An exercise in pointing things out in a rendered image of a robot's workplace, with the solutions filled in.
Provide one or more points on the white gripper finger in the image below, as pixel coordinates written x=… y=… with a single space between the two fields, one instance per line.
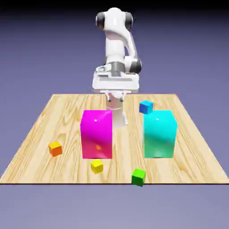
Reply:
x=108 y=96
x=122 y=97

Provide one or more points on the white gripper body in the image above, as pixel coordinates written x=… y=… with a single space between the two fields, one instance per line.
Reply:
x=116 y=84

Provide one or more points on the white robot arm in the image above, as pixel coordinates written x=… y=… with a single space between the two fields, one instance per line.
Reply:
x=114 y=44

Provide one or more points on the small blue cube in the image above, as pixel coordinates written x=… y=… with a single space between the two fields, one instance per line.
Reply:
x=145 y=107

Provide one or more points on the small yellow cube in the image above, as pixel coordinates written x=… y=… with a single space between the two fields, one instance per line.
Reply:
x=96 y=166

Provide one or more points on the small orange cube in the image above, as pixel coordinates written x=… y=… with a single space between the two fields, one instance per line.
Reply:
x=55 y=149

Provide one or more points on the small green cube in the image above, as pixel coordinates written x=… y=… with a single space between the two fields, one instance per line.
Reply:
x=138 y=177

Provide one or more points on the large magenta box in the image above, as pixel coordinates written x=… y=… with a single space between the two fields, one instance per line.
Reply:
x=96 y=134

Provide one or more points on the large cyan box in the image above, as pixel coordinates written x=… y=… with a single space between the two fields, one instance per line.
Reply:
x=159 y=134

